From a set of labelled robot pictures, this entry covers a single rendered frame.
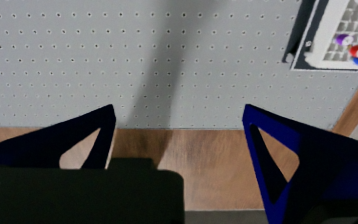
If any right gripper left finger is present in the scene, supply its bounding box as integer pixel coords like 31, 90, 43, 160
0, 104, 116, 169

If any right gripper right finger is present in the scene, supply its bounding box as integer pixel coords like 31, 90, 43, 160
242, 104, 358, 224

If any white grid rack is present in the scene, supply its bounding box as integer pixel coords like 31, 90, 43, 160
307, 0, 358, 68

